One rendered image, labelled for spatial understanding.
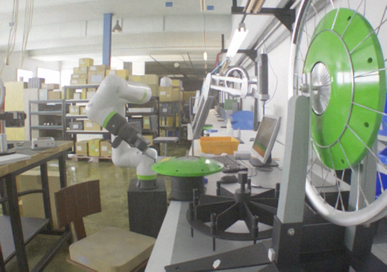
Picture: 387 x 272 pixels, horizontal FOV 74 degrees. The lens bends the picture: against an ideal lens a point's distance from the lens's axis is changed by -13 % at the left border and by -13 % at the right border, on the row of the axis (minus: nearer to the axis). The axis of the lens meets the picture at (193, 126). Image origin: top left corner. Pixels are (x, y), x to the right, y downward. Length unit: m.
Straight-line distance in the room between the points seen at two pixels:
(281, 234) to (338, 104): 0.27
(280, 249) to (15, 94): 7.88
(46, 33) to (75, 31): 1.16
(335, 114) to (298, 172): 0.13
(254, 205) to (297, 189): 0.36
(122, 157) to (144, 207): 0.34
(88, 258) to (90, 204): 0.39
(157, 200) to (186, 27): 8.45
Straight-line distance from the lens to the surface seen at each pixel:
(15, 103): 8.18
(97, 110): 1.31
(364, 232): 0.69
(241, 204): 0.92
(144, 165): 1.82
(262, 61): 1.21
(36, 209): 3.13
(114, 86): 1.29
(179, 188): 1.25
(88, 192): 1.72
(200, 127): 1.78
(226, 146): 2.36
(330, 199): 1.13
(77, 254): 1.53
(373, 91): 0.48
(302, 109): 0.56
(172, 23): 10.00
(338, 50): 0.54
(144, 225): 1.89
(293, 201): 0.58
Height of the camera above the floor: 1.33
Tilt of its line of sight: 5 degrees down
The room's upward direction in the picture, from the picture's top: straight up
